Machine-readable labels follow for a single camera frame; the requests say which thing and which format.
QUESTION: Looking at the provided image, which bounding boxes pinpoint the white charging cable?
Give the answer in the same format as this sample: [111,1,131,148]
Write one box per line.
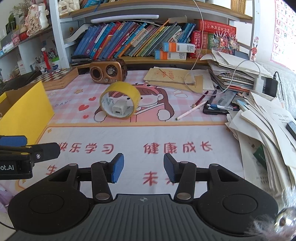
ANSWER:
[184,0,261,93]

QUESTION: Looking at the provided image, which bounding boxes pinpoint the green lid white jar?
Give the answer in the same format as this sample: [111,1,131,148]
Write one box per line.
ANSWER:
[52,57,61,70]

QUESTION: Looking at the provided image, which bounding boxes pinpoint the orange white box upper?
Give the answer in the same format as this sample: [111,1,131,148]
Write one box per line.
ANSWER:
[163,42,196,53]

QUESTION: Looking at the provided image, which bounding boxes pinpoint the red pencil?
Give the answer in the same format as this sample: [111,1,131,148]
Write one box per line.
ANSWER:
[191,90,209,108]

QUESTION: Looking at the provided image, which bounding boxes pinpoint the black phone on table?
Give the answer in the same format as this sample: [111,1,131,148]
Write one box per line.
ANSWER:
[203,90,239,115]

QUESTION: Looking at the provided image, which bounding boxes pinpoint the black power adapter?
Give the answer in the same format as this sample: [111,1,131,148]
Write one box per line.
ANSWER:
[264,78,278,97]

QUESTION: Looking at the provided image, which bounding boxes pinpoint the white bookshelf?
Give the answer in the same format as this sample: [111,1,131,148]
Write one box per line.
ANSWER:
[0,0,255,70]

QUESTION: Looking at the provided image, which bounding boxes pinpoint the white pencil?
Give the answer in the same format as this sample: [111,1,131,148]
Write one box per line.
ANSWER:
[175,101,207,121]

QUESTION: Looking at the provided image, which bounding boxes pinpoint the white pen holder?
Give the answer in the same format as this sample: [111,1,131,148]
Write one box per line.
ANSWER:
[35,62,47,73]

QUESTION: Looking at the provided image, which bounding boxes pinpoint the yellow cardboard box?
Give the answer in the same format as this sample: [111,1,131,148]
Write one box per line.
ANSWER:
[1,81,54,144]

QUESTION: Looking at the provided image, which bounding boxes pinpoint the red thick dictionary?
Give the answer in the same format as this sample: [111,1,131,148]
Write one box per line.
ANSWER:
[194,19,236,35]

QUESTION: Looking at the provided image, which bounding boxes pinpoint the stack of papers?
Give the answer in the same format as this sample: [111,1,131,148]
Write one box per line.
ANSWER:
[207,49,296,193]

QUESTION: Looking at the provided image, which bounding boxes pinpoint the orange white box lower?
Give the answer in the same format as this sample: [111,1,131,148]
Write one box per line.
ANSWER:
[154,50,187,61]

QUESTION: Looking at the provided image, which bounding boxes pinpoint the black electronic keyboard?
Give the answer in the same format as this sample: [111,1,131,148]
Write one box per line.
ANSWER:
[0,70,42,95]

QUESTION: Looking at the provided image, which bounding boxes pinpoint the white quilted handbag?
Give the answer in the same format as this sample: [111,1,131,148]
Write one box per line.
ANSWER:
[58,0,80,16]

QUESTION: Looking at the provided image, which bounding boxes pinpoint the white charger plug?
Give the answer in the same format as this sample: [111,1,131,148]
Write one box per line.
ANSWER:
[112,99,127,116]

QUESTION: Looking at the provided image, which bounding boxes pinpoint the brown retro radio speaker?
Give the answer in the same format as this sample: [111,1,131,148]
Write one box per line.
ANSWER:
[89,58,127,84]

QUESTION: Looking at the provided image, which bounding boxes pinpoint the pink checkered tablecloth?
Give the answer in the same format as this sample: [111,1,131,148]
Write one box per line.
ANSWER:
[1,71,244,196]

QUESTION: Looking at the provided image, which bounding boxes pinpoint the brown paper envelopes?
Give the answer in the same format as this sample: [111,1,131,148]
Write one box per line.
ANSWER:
[144,67,214,93]

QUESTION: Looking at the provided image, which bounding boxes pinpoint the orange white box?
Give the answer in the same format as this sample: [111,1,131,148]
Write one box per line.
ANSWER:
[154,50,187,61]
[163,42,196,53]

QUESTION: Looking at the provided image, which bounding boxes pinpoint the wooden chessboard box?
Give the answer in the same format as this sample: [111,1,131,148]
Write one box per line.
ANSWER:
[32,67,79,91]

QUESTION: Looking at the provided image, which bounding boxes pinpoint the yellow tape roll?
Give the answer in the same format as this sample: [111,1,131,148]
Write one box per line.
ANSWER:
[99,82,141,119]

